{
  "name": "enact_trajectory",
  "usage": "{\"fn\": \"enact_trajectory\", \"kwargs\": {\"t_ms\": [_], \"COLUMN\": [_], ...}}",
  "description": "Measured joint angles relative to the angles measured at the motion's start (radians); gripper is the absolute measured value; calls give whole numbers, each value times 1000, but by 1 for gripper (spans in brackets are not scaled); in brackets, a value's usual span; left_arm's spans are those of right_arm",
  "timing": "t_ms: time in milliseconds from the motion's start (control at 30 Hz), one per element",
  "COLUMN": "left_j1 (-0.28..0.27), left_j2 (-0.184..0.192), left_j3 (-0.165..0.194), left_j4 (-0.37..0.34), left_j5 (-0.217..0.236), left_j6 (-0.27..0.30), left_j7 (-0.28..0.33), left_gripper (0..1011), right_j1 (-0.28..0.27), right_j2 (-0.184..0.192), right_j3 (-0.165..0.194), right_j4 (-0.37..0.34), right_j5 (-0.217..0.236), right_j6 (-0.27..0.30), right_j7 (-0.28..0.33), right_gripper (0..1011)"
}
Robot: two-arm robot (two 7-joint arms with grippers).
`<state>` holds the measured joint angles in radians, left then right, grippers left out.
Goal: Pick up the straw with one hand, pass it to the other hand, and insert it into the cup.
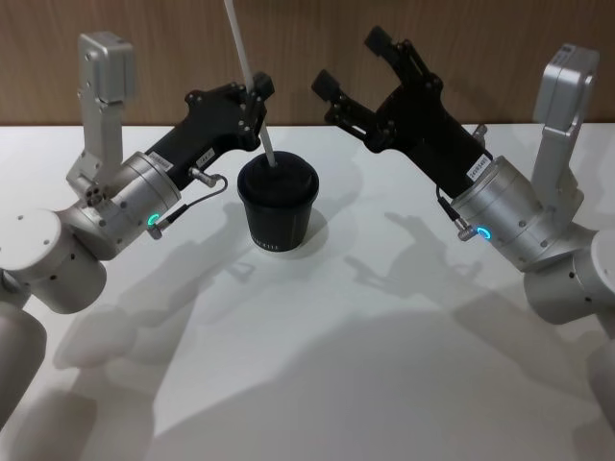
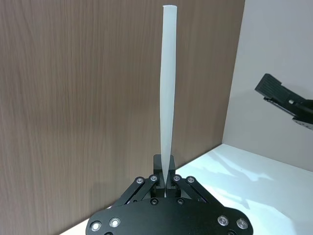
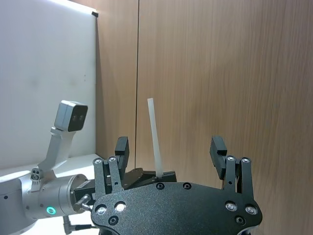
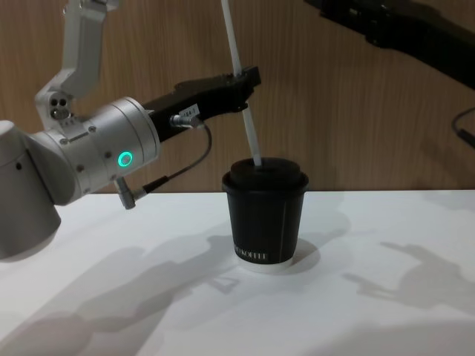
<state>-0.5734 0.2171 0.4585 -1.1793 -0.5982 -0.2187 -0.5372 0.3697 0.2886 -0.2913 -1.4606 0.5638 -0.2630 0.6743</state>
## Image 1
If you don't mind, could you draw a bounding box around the thin dark left wrist cable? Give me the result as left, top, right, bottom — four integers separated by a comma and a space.
147, 166, 229, 240

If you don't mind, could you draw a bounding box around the black paper cup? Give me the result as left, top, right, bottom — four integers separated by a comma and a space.
236, 150, 320, 254

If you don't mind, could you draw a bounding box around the white drinking straw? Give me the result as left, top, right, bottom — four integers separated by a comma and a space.
222, 0, 281, 170

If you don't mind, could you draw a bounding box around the thin dark wrist cable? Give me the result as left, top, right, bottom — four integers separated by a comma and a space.
147, 166, 229, 240
434, 183, 478, 241

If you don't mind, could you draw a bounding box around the black plastic cup lid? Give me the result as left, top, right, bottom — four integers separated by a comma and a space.
236, 150, 320, 205

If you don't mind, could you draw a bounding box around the thin dark right wrist cable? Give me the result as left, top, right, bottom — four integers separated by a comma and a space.
434, 183, 478, 241

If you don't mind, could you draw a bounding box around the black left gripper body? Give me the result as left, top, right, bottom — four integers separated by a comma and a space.
143, 84, 263, 190

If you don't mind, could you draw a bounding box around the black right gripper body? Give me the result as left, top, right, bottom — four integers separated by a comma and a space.
363, 84, 492, 199

